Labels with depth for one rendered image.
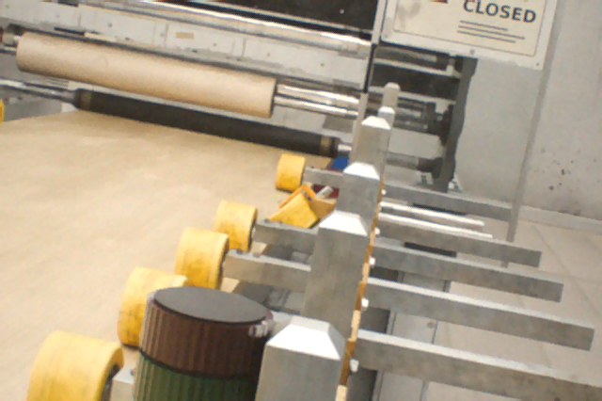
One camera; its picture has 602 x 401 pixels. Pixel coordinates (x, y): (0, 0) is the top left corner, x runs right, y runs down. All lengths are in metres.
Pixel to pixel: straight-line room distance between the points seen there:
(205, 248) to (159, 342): 0.80
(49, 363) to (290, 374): 0.36
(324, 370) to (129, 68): 2.69
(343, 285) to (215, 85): 2.37
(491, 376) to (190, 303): 0.60
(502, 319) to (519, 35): 1.79
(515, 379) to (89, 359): 0.44
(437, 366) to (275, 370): 0.57
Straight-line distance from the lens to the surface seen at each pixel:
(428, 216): 2.76
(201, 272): 1.26
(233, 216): 1.50
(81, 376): 0.79
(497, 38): 2.98
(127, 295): 1.03
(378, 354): 1.02
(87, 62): 3.15
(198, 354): 0.45
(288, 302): 2.43
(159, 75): 3.09
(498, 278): 1.52
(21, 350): 1.01
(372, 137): 1.19
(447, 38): 2.97
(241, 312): 0.47
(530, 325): 1.28
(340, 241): 0.70
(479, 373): 1.03
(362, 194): 0.95
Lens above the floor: 1.24
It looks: 9 degrees down
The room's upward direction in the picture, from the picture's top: 10 degrees clockwise
